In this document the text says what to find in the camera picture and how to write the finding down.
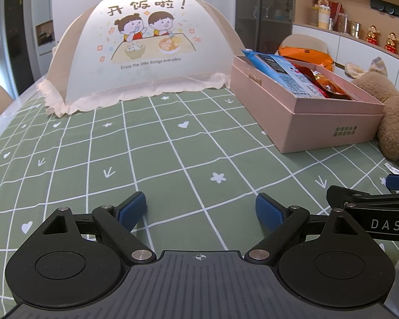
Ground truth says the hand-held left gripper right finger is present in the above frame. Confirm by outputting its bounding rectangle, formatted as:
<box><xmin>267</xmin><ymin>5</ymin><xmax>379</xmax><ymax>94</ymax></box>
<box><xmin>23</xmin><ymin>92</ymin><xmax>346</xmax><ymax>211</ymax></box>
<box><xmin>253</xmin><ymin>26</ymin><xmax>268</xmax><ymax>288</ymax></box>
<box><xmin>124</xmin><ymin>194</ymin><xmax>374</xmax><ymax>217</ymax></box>
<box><xmin>244</xmin><ymin>193</ymin><xmax>363</xmax><ymax>264</ymax></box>

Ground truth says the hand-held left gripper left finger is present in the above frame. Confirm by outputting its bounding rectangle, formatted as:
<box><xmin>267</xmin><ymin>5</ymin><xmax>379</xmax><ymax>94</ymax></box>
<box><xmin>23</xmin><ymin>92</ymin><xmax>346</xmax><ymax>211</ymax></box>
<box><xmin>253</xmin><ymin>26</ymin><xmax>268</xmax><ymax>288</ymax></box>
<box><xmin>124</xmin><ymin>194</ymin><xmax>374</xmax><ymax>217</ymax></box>
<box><xmin>41</xmin><ymin>192</ymin><xmax>157</xmax><ymax>264</ymax></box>

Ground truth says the pink cardboard box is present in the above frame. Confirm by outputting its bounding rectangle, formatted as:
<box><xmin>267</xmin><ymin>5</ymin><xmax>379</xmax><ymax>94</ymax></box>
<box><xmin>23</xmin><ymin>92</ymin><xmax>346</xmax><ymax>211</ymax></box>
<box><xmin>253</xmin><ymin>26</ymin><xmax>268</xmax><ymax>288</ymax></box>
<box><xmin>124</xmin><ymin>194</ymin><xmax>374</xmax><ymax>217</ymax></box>
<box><xmin>231</xmin><ymin>55</ymin><xmax>385</xmax><ymax>154</ymax></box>

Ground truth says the red chicken leg packet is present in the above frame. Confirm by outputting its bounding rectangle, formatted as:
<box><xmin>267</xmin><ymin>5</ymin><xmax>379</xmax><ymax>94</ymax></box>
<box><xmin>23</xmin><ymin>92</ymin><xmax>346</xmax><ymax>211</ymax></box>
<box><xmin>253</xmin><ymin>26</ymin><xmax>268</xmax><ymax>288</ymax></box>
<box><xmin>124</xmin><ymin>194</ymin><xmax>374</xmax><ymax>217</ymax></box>
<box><xmin>306</xmin><ymin>68</ymin><xmax>355</xmax><ymax>101</ymax></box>

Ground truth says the blue white snack packet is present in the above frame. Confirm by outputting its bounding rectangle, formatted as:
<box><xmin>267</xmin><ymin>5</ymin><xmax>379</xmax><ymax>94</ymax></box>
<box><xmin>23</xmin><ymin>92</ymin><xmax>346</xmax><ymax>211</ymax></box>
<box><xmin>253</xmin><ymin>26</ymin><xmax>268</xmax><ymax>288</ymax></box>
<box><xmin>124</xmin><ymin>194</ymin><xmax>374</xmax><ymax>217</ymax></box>
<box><xmin>241</xmin><ymin>49</ymin><xmax>326</xmax><ymax>99</ymax></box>

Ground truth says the green grid tablecloth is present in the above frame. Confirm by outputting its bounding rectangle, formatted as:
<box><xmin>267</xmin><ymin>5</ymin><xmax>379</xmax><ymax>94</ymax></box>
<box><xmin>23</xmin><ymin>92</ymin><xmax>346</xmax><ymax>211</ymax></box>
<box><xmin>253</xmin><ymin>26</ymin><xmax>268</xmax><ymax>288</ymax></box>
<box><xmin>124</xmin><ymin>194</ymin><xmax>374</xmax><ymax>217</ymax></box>
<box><xmin>0</xmin><ymin>86</ymin><xmax>399</xmax><ymax>319</ymax></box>

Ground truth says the printed mesh food cover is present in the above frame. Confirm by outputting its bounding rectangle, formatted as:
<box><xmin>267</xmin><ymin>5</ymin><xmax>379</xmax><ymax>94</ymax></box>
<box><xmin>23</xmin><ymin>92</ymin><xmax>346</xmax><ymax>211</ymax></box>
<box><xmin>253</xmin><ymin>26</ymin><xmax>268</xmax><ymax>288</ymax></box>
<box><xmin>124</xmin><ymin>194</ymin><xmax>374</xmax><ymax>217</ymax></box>
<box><xmin>38</xmin><ymin>0</ymin><xmax>247</xmax><ymax>117</ymax></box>

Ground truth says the red gold figurine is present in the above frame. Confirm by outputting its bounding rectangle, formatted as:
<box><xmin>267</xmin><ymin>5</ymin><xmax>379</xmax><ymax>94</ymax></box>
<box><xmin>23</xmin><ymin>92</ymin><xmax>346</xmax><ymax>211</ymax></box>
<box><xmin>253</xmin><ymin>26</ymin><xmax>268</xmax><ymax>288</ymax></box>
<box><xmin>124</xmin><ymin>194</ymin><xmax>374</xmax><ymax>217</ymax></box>
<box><xmin>385</xmin><ymin>32</ymin><xmax>399</xmax><ymax>53</ymax></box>
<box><xmin>366</xmin><ymin>25</ymin><xmax>380</xmax><ymax>44</ymax></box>

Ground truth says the white sideboard cabinet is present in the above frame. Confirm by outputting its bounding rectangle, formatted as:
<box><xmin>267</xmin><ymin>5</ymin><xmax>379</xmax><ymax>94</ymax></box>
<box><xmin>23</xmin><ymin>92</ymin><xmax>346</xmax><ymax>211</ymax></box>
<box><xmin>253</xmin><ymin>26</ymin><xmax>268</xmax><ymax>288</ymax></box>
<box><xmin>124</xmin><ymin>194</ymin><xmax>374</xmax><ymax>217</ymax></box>
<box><xmin>292</xmin><ymin>24</ymin><xmax>399</xmax><ymax>83</ymax></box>

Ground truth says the orange bag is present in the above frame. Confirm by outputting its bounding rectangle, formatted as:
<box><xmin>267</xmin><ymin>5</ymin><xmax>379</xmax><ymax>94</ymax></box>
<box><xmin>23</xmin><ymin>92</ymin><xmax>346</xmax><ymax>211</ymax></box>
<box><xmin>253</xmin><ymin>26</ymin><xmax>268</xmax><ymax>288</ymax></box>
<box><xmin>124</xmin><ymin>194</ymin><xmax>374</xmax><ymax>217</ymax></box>
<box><xmin>279</xmin><ymin>46</ymin><xmax>335</xmax><ymax>72</ymax></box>

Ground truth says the yellow white jar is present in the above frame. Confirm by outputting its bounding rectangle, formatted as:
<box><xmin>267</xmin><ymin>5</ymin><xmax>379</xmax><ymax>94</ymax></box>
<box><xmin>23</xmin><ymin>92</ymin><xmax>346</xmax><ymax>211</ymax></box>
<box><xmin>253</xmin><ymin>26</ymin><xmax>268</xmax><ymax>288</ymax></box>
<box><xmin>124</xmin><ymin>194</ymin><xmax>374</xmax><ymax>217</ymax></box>
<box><xmin>318</xmin><ymin>7</ymin><xmax>331</xmax><ymax>29</ymax></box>

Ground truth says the dark glass cabinet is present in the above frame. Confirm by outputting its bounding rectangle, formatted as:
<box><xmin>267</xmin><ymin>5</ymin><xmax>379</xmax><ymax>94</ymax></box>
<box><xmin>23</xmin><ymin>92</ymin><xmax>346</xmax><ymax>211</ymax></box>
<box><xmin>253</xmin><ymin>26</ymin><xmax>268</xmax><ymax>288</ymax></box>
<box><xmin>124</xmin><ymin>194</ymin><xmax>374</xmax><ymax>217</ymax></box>
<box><xmin>235</xmin><ymin>0</ymin><xmax>295</xmax><ymax>51</ymax></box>

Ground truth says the dark door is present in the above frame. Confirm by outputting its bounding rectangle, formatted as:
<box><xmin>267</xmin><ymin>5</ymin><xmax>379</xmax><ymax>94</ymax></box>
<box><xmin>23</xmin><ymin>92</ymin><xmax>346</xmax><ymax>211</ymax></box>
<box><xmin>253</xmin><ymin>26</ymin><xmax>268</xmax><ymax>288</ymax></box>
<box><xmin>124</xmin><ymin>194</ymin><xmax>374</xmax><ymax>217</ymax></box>
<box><xmin>4</xmin><ymin>0</ymin><xmax>35</xmax><ymax>87</ymax></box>

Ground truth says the black wall rack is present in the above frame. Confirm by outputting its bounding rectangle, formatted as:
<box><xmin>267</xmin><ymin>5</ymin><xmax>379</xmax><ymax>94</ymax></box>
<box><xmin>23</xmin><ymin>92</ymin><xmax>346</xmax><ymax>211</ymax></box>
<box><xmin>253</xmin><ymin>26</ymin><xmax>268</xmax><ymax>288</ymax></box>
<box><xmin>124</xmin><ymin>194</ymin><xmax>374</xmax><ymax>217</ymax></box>
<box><xmin>370</xmin><ymin>0</ymin><xmax>399</xmax><ymax>19</ymax></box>

